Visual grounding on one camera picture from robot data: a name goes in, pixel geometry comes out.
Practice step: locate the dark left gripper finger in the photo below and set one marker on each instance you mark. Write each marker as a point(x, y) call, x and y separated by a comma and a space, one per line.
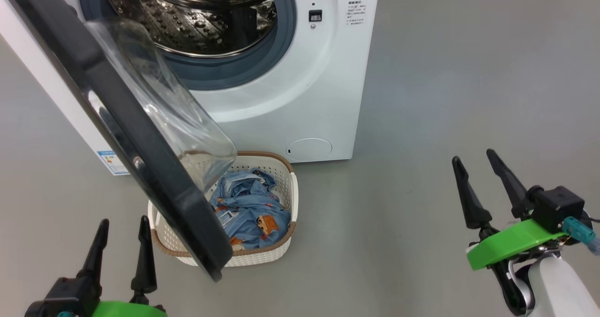
point(96, 256)
point(144, 265)

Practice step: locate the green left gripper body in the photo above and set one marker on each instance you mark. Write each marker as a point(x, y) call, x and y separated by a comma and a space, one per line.
point(126, 310)

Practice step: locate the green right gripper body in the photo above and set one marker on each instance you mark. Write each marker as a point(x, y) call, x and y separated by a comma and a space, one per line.
point(511, 244)

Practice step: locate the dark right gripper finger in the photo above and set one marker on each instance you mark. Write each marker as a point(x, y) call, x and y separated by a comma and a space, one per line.
point(513, 190)
point(473, 204)

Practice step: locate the black round glass washer door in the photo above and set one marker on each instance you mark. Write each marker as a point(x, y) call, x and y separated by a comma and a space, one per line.
point(140, 134)

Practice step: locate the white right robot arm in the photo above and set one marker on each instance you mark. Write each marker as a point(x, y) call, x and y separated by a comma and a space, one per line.
point(562, 289)

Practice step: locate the white front-load washing machine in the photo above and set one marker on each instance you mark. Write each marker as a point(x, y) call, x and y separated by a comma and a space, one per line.
point(304, 96)

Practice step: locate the grey rubber door gasket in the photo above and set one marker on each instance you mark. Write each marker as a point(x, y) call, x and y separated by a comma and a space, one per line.
point(262, 59)

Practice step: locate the stainless steel washing machine drum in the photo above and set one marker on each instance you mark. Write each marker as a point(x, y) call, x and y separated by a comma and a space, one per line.
point(197, 26)

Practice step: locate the blue energy label sticker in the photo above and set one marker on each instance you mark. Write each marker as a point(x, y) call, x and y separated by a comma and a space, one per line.
point(110, 162)

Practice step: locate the cream perforated laundry basket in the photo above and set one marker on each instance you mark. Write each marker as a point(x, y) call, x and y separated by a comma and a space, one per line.
point(283, 178)

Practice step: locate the round white filter cover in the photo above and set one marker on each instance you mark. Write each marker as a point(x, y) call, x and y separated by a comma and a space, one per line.
point(309, 148)

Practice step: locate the small printed text label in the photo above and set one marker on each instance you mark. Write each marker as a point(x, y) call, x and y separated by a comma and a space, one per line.
point(356, 12)

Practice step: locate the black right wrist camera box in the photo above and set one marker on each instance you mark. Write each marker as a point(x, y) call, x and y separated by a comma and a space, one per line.
point(558, 207)

